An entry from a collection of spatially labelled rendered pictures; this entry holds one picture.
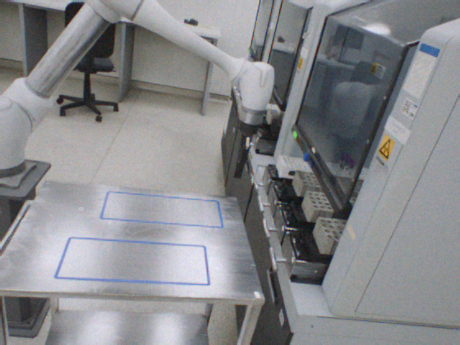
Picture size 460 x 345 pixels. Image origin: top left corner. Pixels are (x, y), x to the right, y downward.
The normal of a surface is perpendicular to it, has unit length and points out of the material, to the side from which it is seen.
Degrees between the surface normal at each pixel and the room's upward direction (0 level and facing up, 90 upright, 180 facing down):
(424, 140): 90
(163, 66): 90
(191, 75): 90
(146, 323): 0
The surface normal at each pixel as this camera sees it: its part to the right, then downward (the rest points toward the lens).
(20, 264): 0.18, -0.87
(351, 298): 0.04, 0.47
